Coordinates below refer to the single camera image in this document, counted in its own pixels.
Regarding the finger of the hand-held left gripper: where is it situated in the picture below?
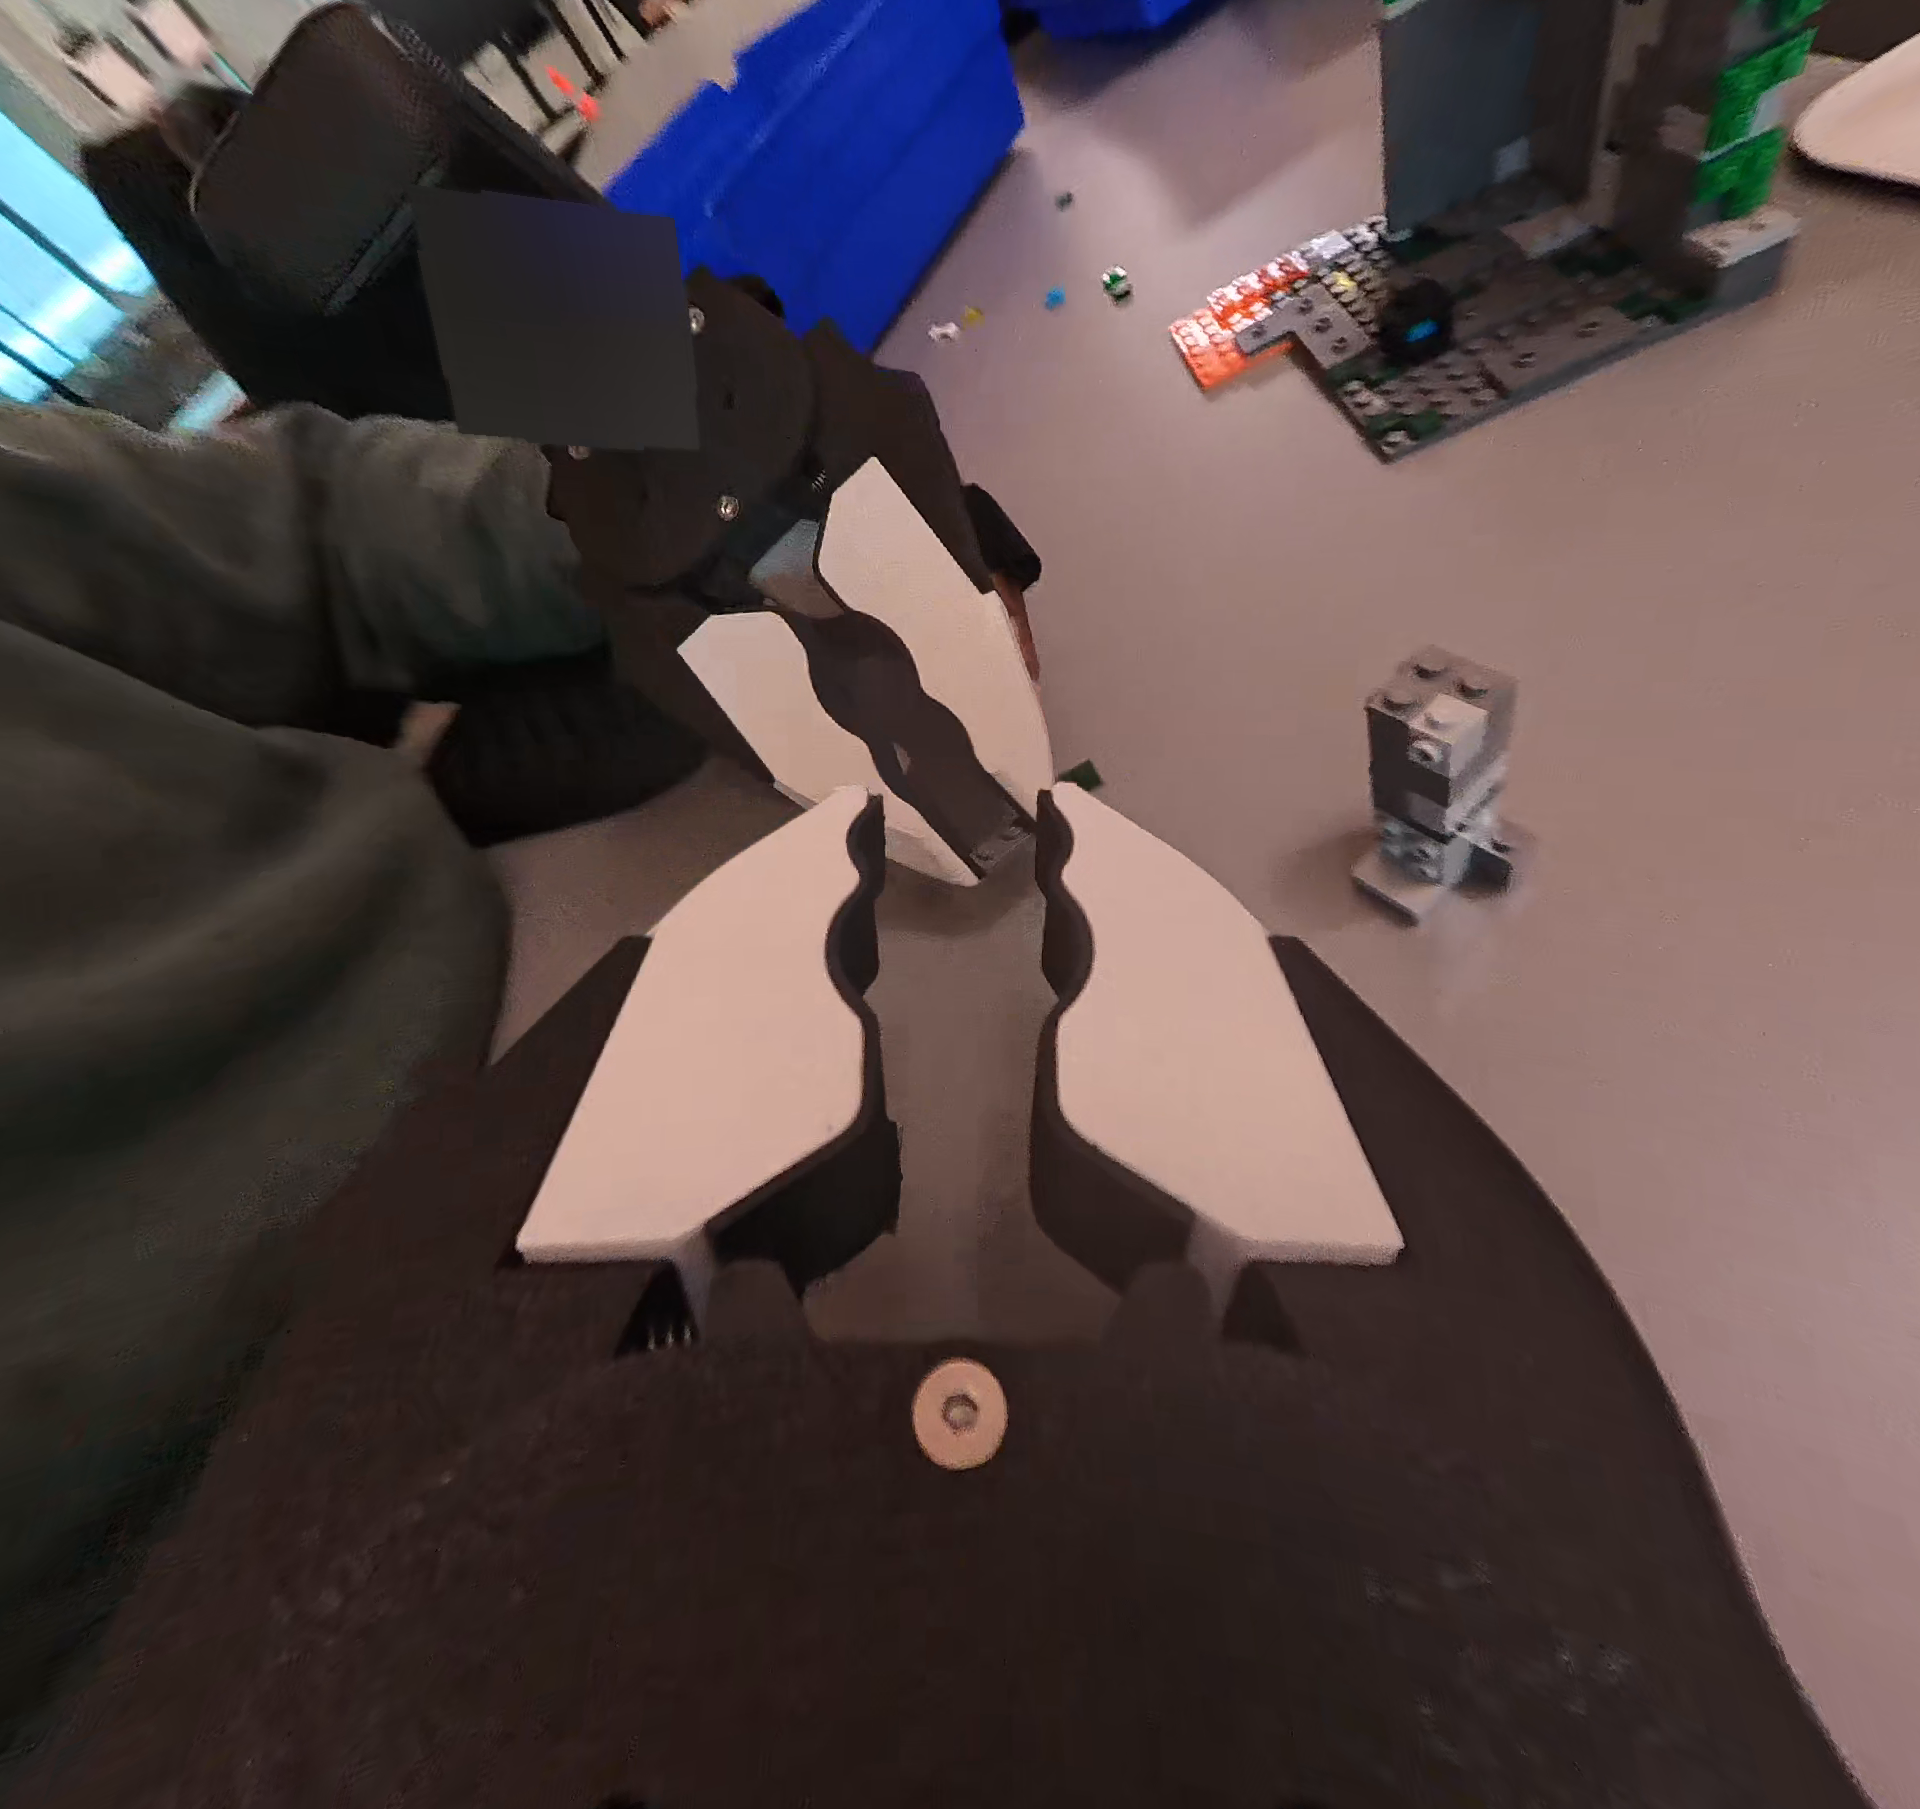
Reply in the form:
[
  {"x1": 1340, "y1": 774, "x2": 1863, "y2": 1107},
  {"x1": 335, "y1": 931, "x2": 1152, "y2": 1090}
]
[
  {"x1": 817, "y1": 457, "x2": 1058, "y2": 834},
  {"x1": 677, "y1": 614, "x2": 1037, "y2": 888}
]

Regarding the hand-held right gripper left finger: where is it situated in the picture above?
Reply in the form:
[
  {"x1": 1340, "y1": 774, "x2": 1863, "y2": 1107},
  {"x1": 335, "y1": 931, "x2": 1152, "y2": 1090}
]
[{"x1": 517, "y1": 785, "x2": 903, "y2": 1265}]

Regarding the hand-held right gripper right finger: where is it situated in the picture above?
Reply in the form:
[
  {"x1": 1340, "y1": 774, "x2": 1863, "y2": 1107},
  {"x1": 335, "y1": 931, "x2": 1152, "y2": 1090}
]
[{"x1": 1032, "y1": 779, "x2": 1407, "y2": 1265}]

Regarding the grey brick assembly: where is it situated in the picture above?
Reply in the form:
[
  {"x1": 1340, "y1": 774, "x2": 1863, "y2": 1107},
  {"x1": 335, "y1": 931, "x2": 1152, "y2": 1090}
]
[{"x1": 1350, "y1": 646, "x2": 1519, "y2": 925}]

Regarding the person's left forearm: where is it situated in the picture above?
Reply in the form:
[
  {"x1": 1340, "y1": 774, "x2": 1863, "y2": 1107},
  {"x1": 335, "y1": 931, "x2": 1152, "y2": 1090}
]
[{"x1": 0, "y1": 398, "x2": 609, "y2": 739}]

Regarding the grey desk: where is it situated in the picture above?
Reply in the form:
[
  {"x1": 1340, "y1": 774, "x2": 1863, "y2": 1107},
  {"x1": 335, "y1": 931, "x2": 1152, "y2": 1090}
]
[{"x1": 479, "y1": 0, "x2": 1920, "y2": 1809}]

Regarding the group of tiny loose pieces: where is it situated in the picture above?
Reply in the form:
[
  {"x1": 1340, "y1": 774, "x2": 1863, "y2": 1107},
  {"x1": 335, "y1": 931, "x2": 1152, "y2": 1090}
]
[{"x1": 928, "y1": 191, "x2": 1143, "y2": 345}]

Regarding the person's dark green shirt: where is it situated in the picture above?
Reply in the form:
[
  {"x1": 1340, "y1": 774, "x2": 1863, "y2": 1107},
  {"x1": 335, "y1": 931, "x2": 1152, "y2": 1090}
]
[{"x1": 0, "y1": 623, "x2": 513, "y2": 1691}]

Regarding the toy brick building model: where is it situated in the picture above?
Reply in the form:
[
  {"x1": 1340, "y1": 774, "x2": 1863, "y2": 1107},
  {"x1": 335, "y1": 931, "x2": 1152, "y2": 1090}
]
[{"x1": 1170, "y1": 0, "x2": 1847, "y2": 465}]

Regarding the white book stand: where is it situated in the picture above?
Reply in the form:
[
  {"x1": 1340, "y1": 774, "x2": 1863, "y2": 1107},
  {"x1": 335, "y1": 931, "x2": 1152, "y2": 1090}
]
[{"x1": 1793, "y1": 54, "x2": 1920, "y2": 192}]

